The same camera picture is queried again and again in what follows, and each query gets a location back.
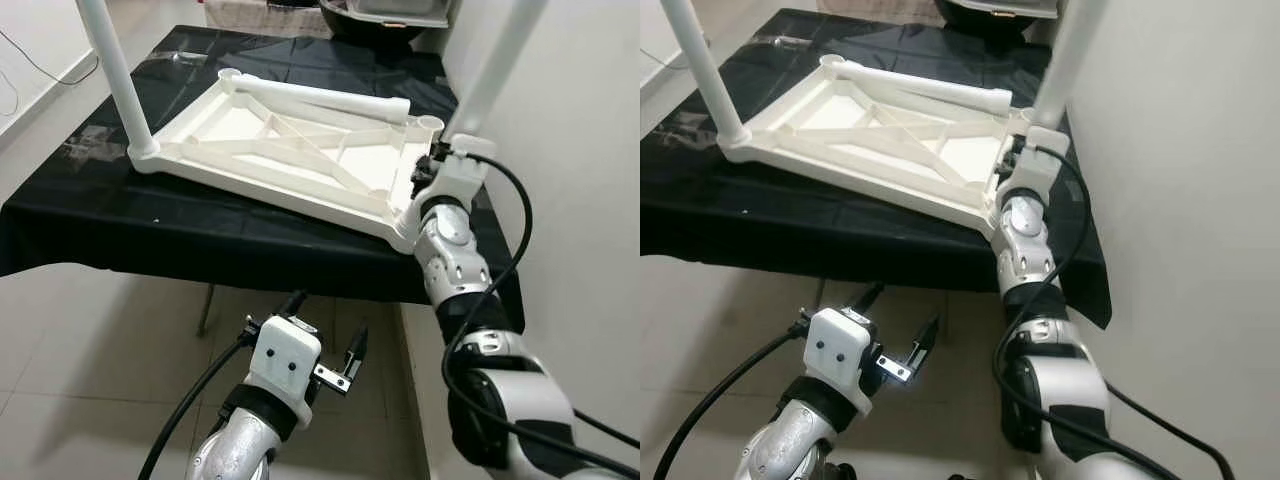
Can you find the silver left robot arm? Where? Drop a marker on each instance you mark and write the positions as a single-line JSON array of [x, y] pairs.
[[235, 450], [790, 445]]

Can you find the white plastic children table top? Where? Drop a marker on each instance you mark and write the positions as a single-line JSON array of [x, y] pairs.
[[240, 125], [840, 115]]

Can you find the grey metal table leg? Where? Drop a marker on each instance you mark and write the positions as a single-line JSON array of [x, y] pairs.
[[205, 310]]

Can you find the black tablecloth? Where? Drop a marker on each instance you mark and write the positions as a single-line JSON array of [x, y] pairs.
[[760, 210], [150, 220]]

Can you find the beige patterned cloth bench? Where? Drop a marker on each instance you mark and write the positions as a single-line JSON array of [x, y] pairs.
[[260, 15], [870, 10]]

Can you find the crumpled clear tape patch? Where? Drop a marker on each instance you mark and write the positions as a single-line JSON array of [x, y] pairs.
[[92, 147], [708, 132]]

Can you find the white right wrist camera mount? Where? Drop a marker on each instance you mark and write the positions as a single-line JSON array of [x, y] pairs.
[[1035, 170], [460, 180]]

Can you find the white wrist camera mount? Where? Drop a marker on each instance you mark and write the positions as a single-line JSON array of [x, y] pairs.
[[840, 345], [285, 355], [1035, 170], [460, 180]]

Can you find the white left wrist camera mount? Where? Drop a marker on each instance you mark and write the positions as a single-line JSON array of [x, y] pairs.
[[840, 345], [285, 355]]

